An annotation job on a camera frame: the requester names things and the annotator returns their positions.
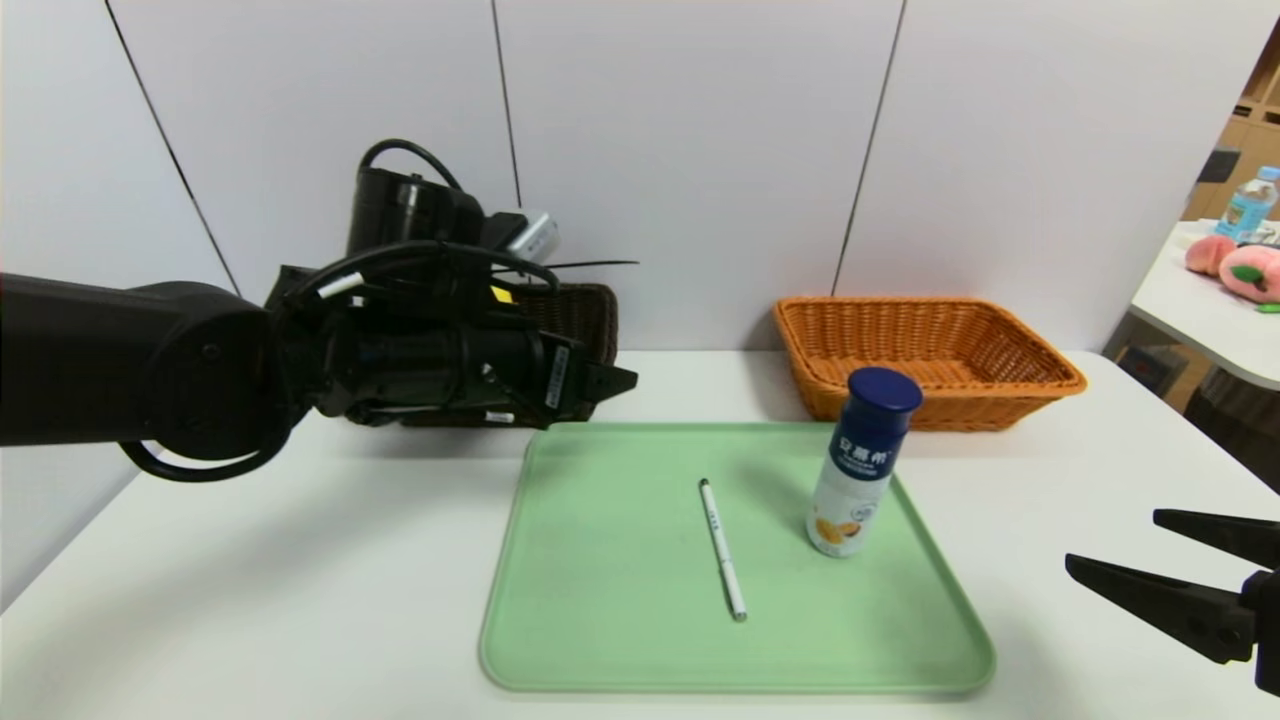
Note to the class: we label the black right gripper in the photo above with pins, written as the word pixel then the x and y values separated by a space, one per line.
pixel 1243 612

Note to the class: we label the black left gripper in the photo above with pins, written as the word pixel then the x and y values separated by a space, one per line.
pixel 560 381

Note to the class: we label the white pen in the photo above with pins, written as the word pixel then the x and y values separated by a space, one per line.
pixel 722 550

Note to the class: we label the white bottle blue cap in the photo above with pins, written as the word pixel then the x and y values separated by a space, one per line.
pixel 860 470

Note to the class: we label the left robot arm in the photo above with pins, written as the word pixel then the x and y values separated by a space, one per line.
pixel 100 360

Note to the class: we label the dark brown wicker basket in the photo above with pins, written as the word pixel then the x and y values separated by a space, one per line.
pixel 585 315

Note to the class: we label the orange wicker basket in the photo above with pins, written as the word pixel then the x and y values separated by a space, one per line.
pixel 1000 400

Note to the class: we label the white side table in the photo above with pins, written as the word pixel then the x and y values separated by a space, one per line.
pixel 1200 325

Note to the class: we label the green plastic tray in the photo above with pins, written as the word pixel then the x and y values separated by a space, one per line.
pixel 620 640

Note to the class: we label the large pink peach plush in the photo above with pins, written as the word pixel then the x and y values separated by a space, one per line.
pixel 1257 273

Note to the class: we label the small pink peach plush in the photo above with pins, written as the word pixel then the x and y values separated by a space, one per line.
pixel 1208 255

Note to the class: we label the clear water bottle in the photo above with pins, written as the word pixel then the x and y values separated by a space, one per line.
pixel 1248 208

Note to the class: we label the wooden shelf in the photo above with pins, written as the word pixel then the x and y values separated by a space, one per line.
pixel 1262 120

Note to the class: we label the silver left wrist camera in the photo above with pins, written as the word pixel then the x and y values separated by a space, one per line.
pixel 535 235

